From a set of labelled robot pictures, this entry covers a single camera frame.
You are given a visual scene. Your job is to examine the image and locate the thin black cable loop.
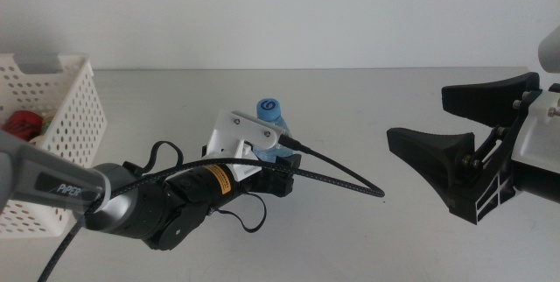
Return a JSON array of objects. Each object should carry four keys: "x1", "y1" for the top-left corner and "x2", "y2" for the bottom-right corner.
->
[
  {"x1": 139, "y1": 140, "x2": 185, "y2": 176},
  {"x1": 209, "y1": 192, "x2": 268, "y2": 234}
]

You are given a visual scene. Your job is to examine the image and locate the white perforated plastic basket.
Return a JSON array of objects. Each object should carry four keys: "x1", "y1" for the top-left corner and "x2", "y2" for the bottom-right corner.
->
[{"x1": 0, "y1": 53, "x2": 109, "y2": 239}]

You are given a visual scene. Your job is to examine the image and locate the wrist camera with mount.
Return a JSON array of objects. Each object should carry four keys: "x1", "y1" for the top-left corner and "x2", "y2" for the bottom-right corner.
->
[
  {"x1": 510, "y1": 25, "x2": 560, "y2": 173},
  {"x1": 204, "y1": 109, "x2": 285, "y2": 182}
]

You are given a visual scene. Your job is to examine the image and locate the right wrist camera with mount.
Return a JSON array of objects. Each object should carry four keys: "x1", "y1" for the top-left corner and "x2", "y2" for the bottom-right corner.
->
[{"x1": 510, "y1": 25, "x2": 560, "y2": 173}]

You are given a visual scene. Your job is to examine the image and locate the clear water bottle blue cap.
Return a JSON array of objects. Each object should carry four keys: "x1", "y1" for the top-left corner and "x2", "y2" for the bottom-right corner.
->
[{"x1": 252, "y1": 96, "x2": 292, "y2": 164}]

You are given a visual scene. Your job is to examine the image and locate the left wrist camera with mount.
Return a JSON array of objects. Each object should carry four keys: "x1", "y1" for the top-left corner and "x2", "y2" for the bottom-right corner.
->
[{"x1": 204, "y1": 109, "x2": 285, "y2": 182}]

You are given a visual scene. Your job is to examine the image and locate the red cola can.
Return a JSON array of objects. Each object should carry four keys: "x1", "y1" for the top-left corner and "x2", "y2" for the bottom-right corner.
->
[{"x1": 2, "y1": 110, "x2": 45, "y2": 142}]

